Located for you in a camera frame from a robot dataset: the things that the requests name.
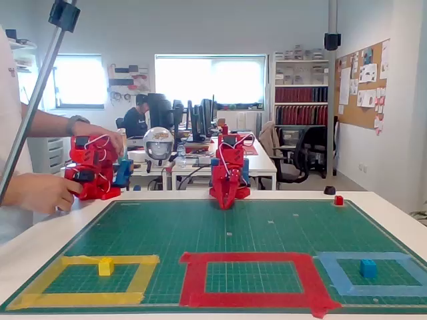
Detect black office chair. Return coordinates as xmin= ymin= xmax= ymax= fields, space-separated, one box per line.
xmin=272 ymin=125 xmax=330 ymax=191

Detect white shirt torso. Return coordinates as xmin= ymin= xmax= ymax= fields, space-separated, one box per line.
xmin=0 ymin=25 xmax=36 ymax=246

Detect cork notice board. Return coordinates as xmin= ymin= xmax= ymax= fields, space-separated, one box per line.
xmin=335 ymin=38 xmax=391 ymax=131

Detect green cutting mat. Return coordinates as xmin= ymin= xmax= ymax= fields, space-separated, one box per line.
xmin=0 ymin=199 xmax=427 ymax=315

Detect black computer monitor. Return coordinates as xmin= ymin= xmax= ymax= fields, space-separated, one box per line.
xmin=186 ymin=99 xmax=207 ymax=143
xmin=199 ymin=95 xmax=217 ymax=136
xmin=172 ymin=99 xmax=186 ymax=137
xmin=147 ymin=93 xmax=174 ymax=130

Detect red tape square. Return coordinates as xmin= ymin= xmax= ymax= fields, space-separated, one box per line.
xmin=179 ymin=251 xmax=343 ymax=319

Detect seated person dark shirt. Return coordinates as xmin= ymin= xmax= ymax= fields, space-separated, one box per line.
xmin=122 ymin=93 xmax=151 ymax=139

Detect slanted metal pole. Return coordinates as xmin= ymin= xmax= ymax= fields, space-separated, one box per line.
xmin=0 ymin=0 xmax=79 ymax=206

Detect white bookshelf red binders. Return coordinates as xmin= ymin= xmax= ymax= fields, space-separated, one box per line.
xmin=272 ymin=50 xmax=330 ymax=129

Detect blue tape square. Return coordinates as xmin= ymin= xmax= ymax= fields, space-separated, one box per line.
xmin=313 ymin=251 xmax=427 ymax=297

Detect white drawer cabinet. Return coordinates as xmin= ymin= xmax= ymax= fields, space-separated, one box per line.
xmin=28 ymin=136 xmax=64 ymax=176

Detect person's left hand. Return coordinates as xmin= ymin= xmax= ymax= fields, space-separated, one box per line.
xmin=87 ymin=123 xmax=125 ymax=157

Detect red leader arm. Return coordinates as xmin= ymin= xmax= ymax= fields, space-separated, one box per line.
xmin=65 ymin=135 xmax=121 ymax=201

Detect yellow tape square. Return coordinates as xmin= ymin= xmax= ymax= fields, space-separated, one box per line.
xmin=5 ymin=255 xmax=160 ymax=311

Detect blue cube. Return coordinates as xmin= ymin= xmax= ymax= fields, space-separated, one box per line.
xmin=360 ymin=259 xmax=378 ymax=279

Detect yellow cube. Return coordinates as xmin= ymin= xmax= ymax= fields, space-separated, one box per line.
xmin=98 ymin=257 xmax=115 ymax=277

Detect white helmet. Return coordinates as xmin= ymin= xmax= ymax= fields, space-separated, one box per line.
xmin=143 ymin=127 xmax=175 ymax=167

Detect wide bright window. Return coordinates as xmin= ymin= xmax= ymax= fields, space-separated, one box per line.
xmin=155 ymin=54 xmax=268 ymax=108

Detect person's right hand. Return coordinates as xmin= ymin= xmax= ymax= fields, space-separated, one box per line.
xmin=11 ymin=173 xmax=84 ymax=214

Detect white wall shelf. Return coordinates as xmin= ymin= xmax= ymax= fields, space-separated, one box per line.
xmin=5 ymin=29 xmax=38 ymax=73

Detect white servo cable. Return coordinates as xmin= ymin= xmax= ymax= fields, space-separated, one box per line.
xmin=216 ymin=133 xmax=256 ymax=187
xmin=85 ymin=134 xmax=113 ymax=194

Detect wall tool rack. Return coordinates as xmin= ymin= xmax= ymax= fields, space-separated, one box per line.
xmin=107 ymin=63 xmax=151 ymax=104

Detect small bright window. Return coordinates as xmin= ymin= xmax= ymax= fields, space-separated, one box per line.
xmin=53 ymin=54 xmax=106 ymax=110

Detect person's left forearm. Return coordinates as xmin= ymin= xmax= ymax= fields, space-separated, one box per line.
xmin=20 ymin=102 xmax=73 ymax=138

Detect black pole clamp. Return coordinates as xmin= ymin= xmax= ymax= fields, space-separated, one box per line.
xmin=324 ymin=32 xmax=342 ymax=51
xmin=48 ymin=0 xmax=81 ymax=33

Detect clear water bottle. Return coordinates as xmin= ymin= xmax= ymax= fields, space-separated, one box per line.
xmin=175 ymin=143 xmax=187 ymax=169

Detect white office desk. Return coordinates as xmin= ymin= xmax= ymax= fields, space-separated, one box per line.
xmin=171 ymin=135 xmax=278 ymax=191

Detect beige jacket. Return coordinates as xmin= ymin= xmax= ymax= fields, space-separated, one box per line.
xmin=259 ymin=121 xmax=284 ymax=157

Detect upright grey pole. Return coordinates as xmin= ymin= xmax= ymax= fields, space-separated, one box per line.
xmin=327 ymin=0 xmax=338 ymax=177

